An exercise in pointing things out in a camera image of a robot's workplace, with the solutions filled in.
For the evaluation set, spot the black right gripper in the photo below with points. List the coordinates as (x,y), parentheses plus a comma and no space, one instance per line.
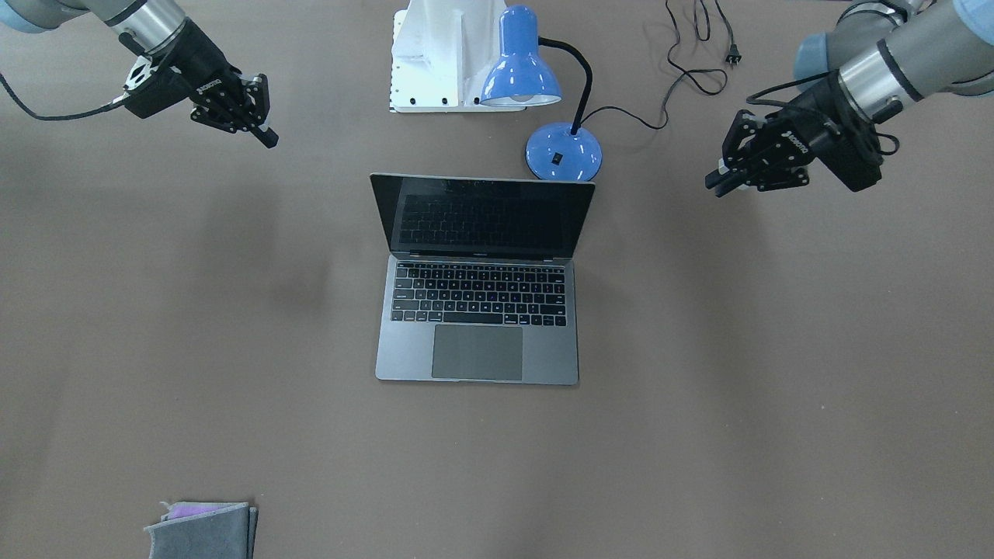
(197,64)

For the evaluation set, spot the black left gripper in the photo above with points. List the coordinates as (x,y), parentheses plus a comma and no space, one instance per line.
(812,118)

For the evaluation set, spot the grey laptop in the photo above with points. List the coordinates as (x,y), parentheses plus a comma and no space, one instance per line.
(480,282)

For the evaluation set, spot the silver blue robot right arm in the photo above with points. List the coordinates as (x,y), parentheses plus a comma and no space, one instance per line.
(143,27)

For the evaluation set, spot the silver blue robot left arm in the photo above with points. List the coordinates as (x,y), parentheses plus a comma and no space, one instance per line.
(881,58)

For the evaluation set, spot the blue desk lamp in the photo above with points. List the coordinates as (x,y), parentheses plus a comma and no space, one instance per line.
(521,78)

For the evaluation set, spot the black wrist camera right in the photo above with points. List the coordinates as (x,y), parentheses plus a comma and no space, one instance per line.
(151,87)

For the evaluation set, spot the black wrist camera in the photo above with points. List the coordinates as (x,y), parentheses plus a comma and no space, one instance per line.
(151,87)
(850,148)

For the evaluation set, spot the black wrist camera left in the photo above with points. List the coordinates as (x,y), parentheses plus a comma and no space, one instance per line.
(850,148)

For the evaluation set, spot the white camera stand pillar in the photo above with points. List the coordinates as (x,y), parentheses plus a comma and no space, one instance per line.
(442,53)

